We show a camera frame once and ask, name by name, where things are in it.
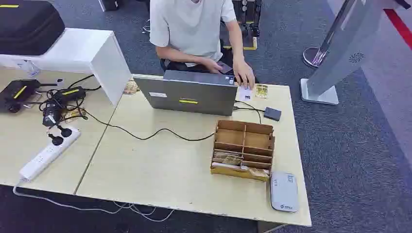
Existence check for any person's left hand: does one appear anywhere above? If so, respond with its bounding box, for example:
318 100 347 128
232 57 256 90

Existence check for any person's right hand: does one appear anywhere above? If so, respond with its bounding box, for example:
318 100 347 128
199 57 223 74

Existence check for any white card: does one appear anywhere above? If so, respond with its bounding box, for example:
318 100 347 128
238 84 253 102

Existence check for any dark phone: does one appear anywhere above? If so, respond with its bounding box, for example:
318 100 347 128
216 61 234 75

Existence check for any gold patterned card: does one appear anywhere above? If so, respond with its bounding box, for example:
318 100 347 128
122 80 140 96
255 84 269 100
212 151 244 166
62 108 87 121
240 166 271 180

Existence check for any grey laptop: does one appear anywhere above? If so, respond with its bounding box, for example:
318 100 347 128
133 70 239 117

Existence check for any person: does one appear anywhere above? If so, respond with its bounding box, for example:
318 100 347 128
149 0 257 90

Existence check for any small dark grey hub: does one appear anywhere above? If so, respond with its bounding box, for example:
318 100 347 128
263 107 282 122

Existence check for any black machine base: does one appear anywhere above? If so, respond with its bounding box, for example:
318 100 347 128
221 0 263 51

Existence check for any wooden card box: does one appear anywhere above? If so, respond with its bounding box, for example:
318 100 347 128
210 119 276 183

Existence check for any chrome stanchion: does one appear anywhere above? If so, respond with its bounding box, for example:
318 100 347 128
302 0 350 69

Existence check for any grey kiosk stand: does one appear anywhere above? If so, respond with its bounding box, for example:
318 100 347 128
300 0 389 106

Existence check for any white desk shelf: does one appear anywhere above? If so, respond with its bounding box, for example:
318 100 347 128
0 28 133 107

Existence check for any black floor object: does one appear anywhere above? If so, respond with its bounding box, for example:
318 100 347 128
98 0 122 12

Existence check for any grey card reader pad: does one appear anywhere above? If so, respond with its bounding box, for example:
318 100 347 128
270 171 300 213

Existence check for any black adapter with yellow strip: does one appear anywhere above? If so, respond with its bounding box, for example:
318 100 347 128
52 86 87 104

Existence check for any black round plug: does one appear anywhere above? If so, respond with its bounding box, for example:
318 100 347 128
56 124 73 138
48 133 64 146

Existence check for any small black power adapter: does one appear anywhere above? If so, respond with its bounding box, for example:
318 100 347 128
42 108 62 128

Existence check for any clear plastic bottle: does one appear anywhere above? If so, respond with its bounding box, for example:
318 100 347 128
19 60 41 78

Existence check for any white power strip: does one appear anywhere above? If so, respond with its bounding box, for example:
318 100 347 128
18 127 82 182

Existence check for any large black case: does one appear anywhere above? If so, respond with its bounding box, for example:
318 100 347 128
0 0 66 57

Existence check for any black device with yellow strip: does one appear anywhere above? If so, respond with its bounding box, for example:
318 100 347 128
0 79 42 114

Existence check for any short black hub cable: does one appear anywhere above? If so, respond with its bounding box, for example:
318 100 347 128
234 100 266 125

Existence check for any long black cable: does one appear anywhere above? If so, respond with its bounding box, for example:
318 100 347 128
66 74 216 141

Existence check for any white power strip cable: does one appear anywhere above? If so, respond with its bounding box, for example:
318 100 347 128
12 181 176 223

